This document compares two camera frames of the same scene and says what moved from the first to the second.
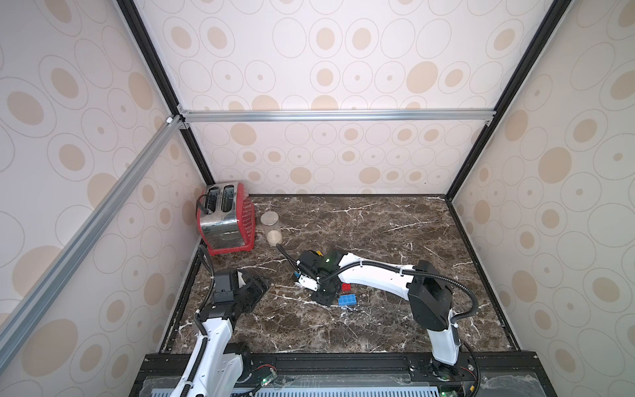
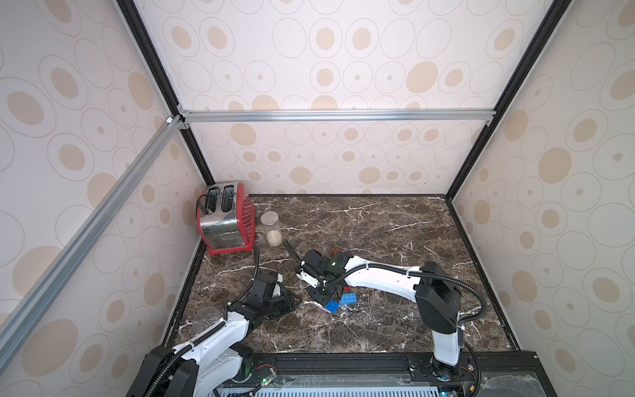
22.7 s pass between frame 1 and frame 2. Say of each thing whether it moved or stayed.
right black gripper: stayed
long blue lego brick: stayed
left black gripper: moved
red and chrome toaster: stayed
